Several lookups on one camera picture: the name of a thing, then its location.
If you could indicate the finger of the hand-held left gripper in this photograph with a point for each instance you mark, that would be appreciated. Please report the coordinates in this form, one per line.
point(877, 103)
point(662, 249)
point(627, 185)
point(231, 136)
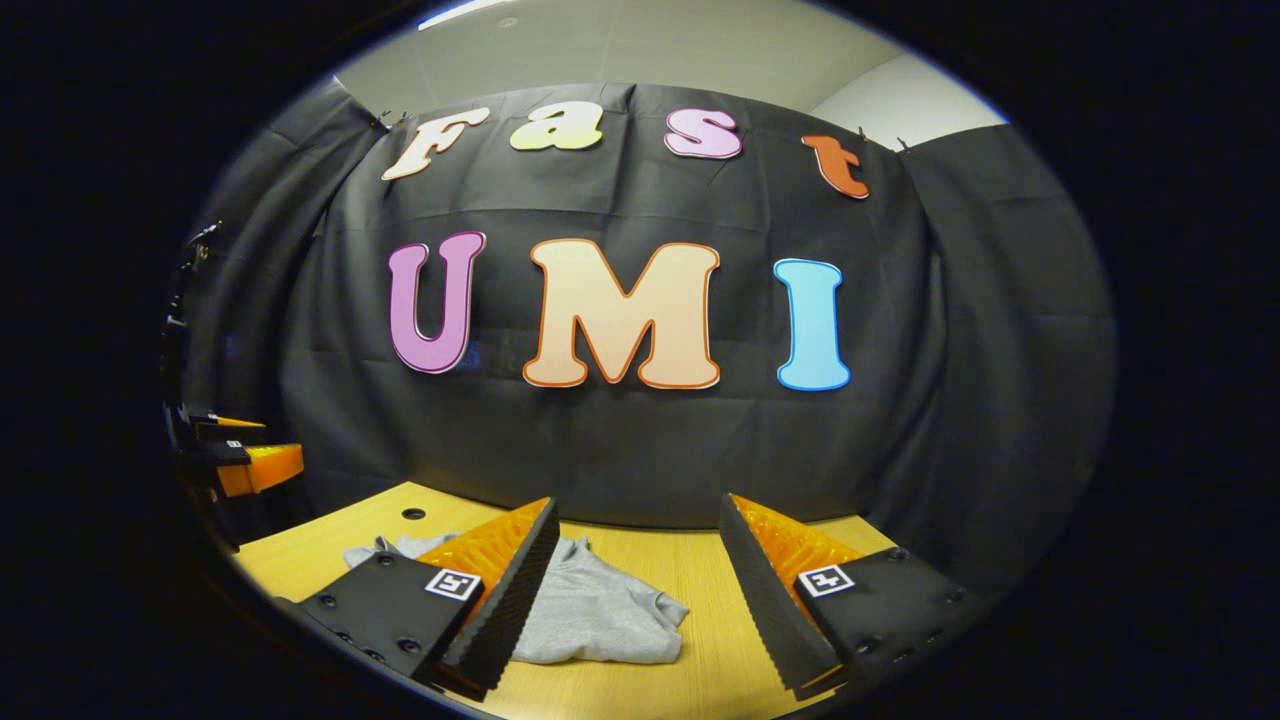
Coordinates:
point(265, 468)
point(225, 430)

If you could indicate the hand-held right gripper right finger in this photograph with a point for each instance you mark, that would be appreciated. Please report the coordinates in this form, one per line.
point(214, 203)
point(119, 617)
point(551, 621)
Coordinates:
point(770, 610)

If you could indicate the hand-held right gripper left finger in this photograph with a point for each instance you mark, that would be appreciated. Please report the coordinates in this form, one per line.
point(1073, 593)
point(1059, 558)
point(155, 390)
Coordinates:
point(505, 620)

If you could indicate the grey zip-neck sweatshirt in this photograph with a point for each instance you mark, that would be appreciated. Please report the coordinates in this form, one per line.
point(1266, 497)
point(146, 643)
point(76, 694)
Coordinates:
point(600, 620)

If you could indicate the black backdrop cloth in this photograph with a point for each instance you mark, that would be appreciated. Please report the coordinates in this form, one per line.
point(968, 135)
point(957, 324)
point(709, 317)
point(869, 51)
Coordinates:
point(620, 450)

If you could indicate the ceiling light panel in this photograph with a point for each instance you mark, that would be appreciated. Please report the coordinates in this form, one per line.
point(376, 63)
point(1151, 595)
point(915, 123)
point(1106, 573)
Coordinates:
point(450, 14)

